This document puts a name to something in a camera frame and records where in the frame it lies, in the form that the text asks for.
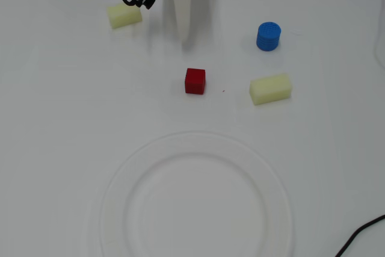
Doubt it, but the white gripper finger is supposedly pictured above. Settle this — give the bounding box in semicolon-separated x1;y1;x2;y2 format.
163;0;200;48

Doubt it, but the white round plate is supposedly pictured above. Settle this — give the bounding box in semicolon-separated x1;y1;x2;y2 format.
99;130;294;257

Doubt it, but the pale yellow foam block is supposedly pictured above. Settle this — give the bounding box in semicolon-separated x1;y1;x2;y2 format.
249;73;293;106
106;3;143;29

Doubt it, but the red cube block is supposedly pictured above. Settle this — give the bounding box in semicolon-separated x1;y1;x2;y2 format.
184;68;206;94

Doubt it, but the thin black cable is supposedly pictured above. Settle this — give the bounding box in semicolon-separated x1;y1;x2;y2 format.
334;214;385;257

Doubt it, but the blue ribbed cylinder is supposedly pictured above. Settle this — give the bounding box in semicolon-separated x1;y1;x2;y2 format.
256;22;282;52

